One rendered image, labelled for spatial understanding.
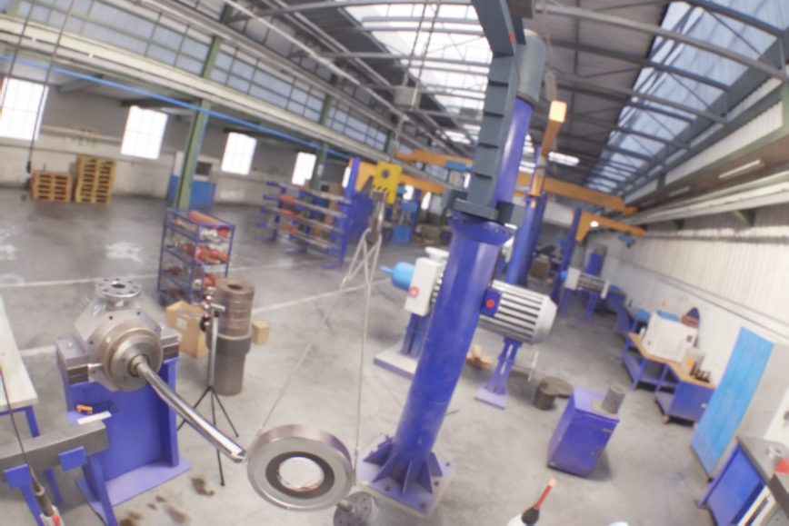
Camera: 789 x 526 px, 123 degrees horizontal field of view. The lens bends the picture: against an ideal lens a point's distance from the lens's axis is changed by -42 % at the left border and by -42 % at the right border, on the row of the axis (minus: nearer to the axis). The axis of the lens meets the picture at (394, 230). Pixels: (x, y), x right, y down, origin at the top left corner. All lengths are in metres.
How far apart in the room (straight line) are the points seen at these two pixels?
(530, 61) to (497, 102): 0.55
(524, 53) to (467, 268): 1.45
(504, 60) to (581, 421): 3.07
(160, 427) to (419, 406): 1.83
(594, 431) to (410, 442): 1.79
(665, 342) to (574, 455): 3.61
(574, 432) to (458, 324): 1.87
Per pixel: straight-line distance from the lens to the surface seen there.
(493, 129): 2.09
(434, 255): 4.66
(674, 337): 7.03
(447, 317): 2.40
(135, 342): 1.95
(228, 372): 3.55
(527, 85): 2.46
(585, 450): 3.87
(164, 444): 2.87
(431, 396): 2.62
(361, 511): 1.52
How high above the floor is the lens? 2.18
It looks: 6 degrees down
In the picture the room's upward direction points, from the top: 14 degrees clockwise
